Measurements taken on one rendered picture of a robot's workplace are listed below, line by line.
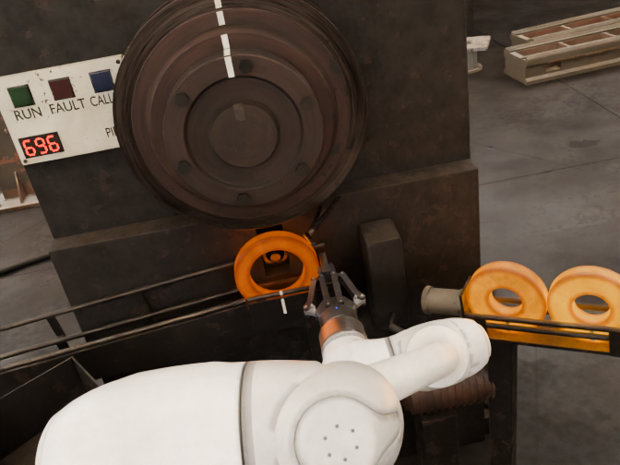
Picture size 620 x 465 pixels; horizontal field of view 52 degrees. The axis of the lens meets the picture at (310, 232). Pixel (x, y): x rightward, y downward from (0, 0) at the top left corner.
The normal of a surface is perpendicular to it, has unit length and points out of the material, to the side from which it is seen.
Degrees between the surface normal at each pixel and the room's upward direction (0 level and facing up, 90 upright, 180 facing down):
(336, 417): 56
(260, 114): 90
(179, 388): 3
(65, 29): 90
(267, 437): 47
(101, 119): 90
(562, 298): 90
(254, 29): 32
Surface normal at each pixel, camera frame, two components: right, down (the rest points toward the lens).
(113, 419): -0.22, -0.64
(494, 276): -0.47, 0.51
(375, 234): -0.15, -0.85
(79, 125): 0.12, 0.48
